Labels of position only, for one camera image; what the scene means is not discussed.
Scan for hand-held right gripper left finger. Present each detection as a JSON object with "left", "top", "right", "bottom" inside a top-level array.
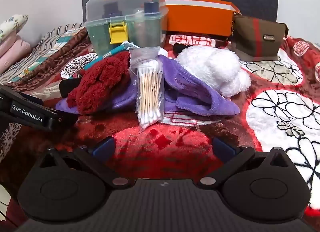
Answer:
[{"left": 37, "top": 136, "right": 135, "bottom": 189}]

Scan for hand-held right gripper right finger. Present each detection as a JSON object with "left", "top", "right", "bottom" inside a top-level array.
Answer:
[{"left": 197, "top": 137, "right": 290, "bottom": 189}]

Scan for purple fleece towel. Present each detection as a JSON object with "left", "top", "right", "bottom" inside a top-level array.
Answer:
[{"left": 55, "top": 54, "right": 240, "bottom": 118}]

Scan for maroon fluffy cloth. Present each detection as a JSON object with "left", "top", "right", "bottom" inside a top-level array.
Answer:
[{"left": 67, "top": 51, "right": 132, "bottom": 115}]

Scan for white plush toy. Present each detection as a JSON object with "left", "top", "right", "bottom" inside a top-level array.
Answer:
[{"left": 175, "top": 46, "right": 252, "bottom": 98}]

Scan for orange cardboard box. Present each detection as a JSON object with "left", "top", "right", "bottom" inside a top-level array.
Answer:
[{"left": 161, "top": 0, "right": 242, "bottom": 39}]

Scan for black cloth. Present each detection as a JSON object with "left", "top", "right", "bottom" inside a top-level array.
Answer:
[{"left": 59, "top": 78, "right": 83, "bottom": 99}]

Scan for red floral blanket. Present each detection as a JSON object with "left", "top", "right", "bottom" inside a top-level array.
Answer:
[{"left": 0, "top": 34, "right": 320, "bottom": 210}]

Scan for folded pink cloths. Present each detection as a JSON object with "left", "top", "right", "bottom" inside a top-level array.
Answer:
[{"left": 0, "top": 35, "right": 32, "bottom": 73}]

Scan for bag of cotton swabs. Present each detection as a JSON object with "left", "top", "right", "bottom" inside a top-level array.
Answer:
[{"left": 129, "top": 46, "right": 165, "bottom": 131}]

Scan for striped patchwork bedsheet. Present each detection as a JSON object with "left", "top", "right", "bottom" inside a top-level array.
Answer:
[{"left": 0, "top": 22, "right": 88, "bottom": 98}]

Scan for floral pillow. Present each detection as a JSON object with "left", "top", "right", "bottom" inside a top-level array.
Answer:
[{"left": 0, "top": 14, "right": 29, "bottom": 44}]

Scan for clear plastic storage box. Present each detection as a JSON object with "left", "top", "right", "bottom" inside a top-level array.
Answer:
[{"left": 84, "top": 0, "right": 169, "bottom": 57}]

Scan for brown striped pouch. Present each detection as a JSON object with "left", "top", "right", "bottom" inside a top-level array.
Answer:
[{"left": 230, "top": 14, "right": 288, "bottom": 62}]

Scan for white cap bottle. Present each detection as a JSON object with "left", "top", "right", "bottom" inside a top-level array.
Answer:
[{"left": 134, "top": 9, "right": 146, "bottom": 44}]

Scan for black cap bottle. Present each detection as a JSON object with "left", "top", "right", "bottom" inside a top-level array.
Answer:
[{"left": 102, "top": 2, "right": 123, "bottom": 20}]

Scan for navy cap bottle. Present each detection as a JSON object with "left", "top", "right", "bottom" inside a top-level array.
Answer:
[{"left": 143, "top": 1, "right": 160, "bottom": 45}]

